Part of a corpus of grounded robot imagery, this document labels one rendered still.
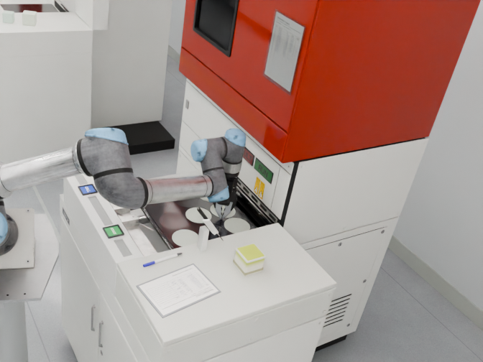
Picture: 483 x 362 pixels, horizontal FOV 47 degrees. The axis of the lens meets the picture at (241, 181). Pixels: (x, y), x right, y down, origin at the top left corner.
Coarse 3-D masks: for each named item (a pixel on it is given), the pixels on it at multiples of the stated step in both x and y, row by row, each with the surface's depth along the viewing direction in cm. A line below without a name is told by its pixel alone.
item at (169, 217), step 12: (156, 204) 215; (168, 204) 216; (180, 204) 218; (192, 204) 219; (204, 204) 220; (156, 216) 209; (168, 216) 210; (180, 216) 211; (216, 216) 214; (240, 216) 217; (168, 228) 204; (180, 228) 205; (192, 228) 206; (216, 228) 208; (252, 228) 212; (168, 240) 198
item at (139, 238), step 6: (120, 216) 208; (126, 228) 203; (132, 228) 204; (138, 228) 204; (132, 234) 201; (138, 234) 201; (144, 234) 202; (138, 240) 199; (144, 240) 199; (138, 246) 196; (144, 246) 196; (150, 246) 197; (144, 252) 194; (150, 252) 194; (156, 252) 195
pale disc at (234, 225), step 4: (228, 220) 214; (232, 220) 214; (236, 220) 215; (240, 220) 215; (224, 224) 211; (228, 224) 212; (232, 224) 212; (236, 224) 212; (240, 224) 213; (244, 224) 213; (248, 224) 214; (228, 228) 209; (232, 228) 210; (236, 228) 210; (240, 228) 210; (244, 228) 211; (248, 228) 211; (232, 232) 208; (236, 232) 208
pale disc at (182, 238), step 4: (176, 232) 203; (180, 232) 203; (184, 232) 203; (188, 232) 204; (192, 232) 204; (172, 236) 200; (176, 236) 201; (180, 236) 201; (184, 236) 201; (188, 236) 202; (192, 236) 202; (196, 236) 202; (172, 240) 199; (176, 240) 199; (180, 240) 199; (184, 240) 200; (188, 240) 200; (192, 240) 200; (196, 240) 201; (180, 244) 197; (184, 244) 198; (188, 244) 198
